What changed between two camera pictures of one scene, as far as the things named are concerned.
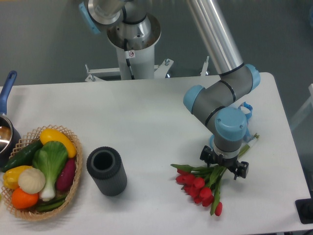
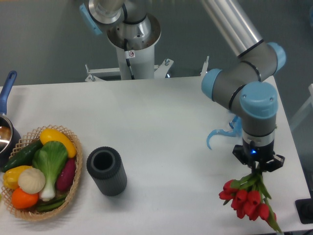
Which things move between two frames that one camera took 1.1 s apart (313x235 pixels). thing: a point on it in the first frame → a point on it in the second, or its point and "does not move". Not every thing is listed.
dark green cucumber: x=24 y=158 does not move
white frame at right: x=308 y=103 does not move
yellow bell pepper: x=11 y=176 does not move
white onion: x=31 y=180 does not move
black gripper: x=231 y=164 → x=248 y=154
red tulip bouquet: x=202 y=184 → x=249 y=197
